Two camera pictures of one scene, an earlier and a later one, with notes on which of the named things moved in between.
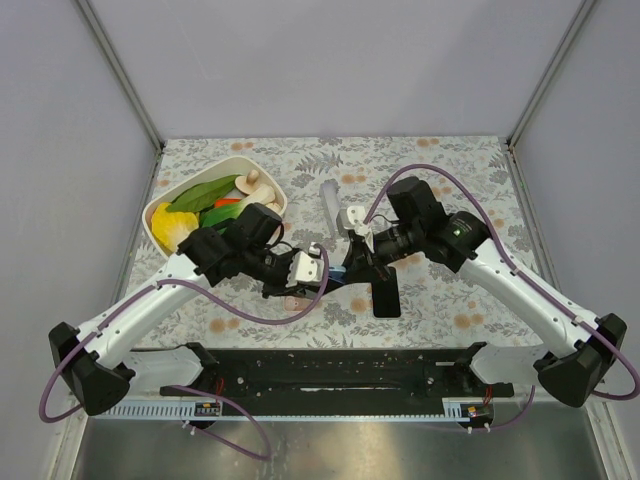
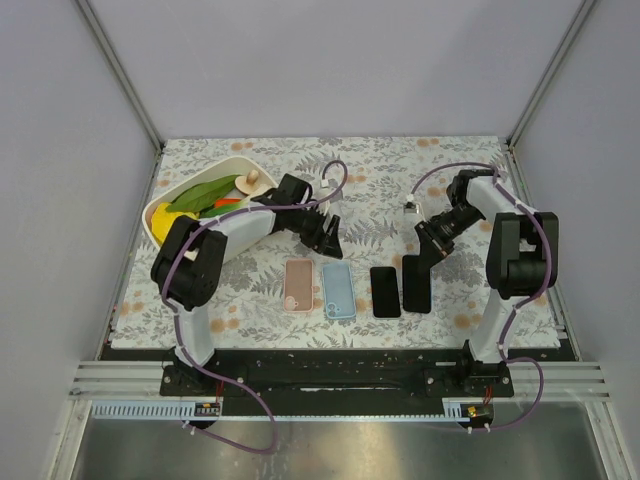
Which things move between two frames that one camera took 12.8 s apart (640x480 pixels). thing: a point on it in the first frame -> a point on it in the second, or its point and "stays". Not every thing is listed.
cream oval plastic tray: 225,168 stays
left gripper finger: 312,292 -> 331,245
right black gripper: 364,251 -> 433,238
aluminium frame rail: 122,73 stays
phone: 385,295 stays
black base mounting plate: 336,383 stays
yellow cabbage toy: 169,228 stays
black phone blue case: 337,273 -> 416,285
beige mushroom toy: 246,184 stays
